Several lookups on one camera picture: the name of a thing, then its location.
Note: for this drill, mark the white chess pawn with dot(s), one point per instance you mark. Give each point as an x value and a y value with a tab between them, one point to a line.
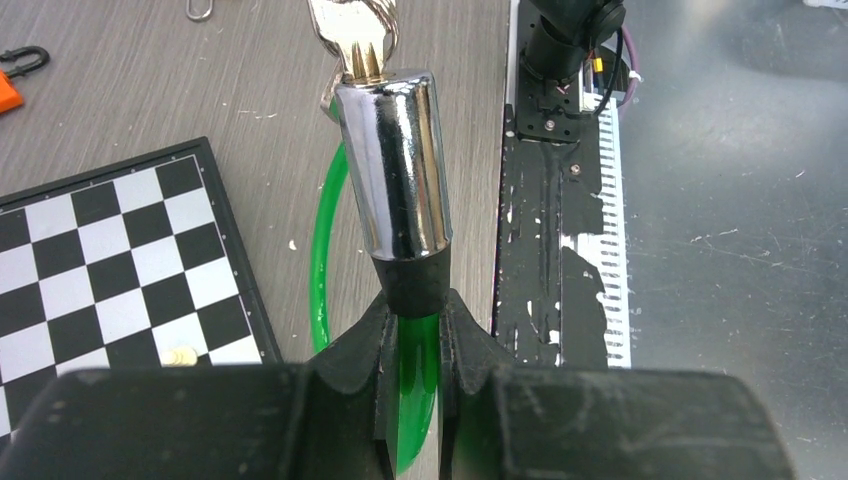
179	357

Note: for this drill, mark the brass padlock with steel shackle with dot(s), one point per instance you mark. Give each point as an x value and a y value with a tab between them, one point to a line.
199	10

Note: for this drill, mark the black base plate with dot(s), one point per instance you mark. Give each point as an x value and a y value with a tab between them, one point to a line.
545	307

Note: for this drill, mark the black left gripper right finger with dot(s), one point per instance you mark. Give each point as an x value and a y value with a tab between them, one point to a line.
502	419

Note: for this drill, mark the green cable lock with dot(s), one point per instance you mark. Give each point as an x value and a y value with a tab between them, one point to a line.
391	153

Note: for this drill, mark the black white chessboard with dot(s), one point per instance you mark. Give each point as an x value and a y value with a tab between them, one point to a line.
120	267

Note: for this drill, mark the orange black padlock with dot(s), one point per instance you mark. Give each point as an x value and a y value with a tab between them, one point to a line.
25	60

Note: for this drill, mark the silver cable lock keys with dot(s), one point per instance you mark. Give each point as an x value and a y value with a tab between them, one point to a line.
360	34

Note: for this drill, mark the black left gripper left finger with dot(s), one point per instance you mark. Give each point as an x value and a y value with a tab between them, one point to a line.
333	417

